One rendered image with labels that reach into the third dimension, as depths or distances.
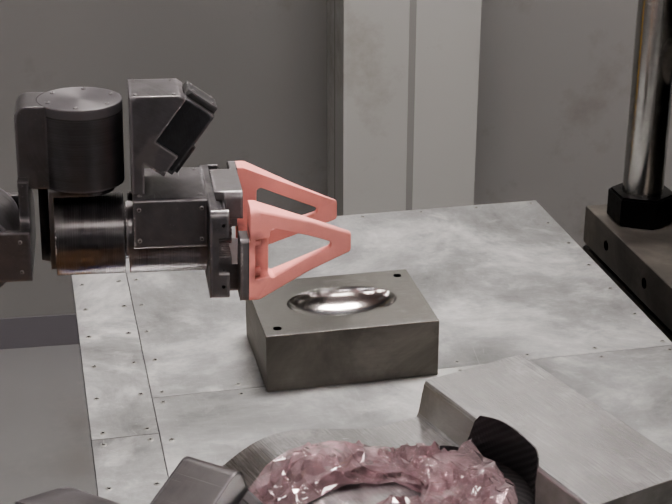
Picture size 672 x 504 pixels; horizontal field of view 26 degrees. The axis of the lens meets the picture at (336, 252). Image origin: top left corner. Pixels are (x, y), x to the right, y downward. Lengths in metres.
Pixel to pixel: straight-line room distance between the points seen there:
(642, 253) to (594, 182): 1.57
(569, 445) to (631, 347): 0.45
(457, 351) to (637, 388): 0.22
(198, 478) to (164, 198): 0.24
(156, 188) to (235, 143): 2.42
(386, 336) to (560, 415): 0.32
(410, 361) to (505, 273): 0.33
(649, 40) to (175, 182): 1.19
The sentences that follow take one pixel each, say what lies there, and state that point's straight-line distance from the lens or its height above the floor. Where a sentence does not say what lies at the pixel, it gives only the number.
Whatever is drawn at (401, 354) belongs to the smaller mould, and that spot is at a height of 0.83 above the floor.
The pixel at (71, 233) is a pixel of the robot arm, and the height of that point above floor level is 1.21.
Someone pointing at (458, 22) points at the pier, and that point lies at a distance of 3.19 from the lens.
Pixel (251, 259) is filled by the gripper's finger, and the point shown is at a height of 1.20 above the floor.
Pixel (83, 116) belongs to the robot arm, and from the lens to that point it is 0.98.
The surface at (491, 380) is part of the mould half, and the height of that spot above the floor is 0.91.
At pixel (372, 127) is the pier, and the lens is 3.21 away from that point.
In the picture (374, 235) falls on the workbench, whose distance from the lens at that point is 2.07.
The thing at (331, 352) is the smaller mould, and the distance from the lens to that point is 1.64.
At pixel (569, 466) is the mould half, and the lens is 1.31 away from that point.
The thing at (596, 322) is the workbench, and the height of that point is 0.80.
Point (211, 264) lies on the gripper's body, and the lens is 0.99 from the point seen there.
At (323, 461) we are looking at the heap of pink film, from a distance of 1.30.
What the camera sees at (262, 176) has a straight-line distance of 1.06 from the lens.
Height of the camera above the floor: 1.58
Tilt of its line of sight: 23 degrees down
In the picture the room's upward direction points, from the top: straight up
